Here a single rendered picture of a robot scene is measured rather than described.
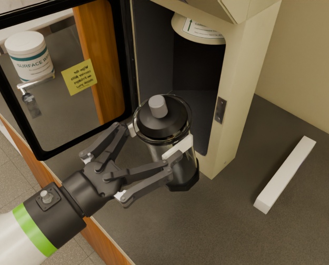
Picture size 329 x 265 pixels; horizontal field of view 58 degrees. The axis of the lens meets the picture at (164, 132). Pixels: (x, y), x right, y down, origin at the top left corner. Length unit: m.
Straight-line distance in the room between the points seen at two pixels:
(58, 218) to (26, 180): 1.68
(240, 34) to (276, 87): 0.59
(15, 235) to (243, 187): 0.58
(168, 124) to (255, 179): 0.44
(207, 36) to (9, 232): 0.48
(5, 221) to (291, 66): 0.89
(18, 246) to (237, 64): 0.45
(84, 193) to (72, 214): 0.04
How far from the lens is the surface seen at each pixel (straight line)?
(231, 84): 0.59
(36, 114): 0.74
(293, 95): 1.09
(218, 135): 0.70
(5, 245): 0.48
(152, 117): 0.51
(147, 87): 0.87
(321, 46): 0.98
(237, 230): 0.79
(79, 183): 0.49
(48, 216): 0.47
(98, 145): 0.55
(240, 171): 0.88
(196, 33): 0.63
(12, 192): 2.13
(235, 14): 0.48
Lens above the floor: 1.64
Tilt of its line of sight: 48 degrees down
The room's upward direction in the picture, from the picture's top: straight up
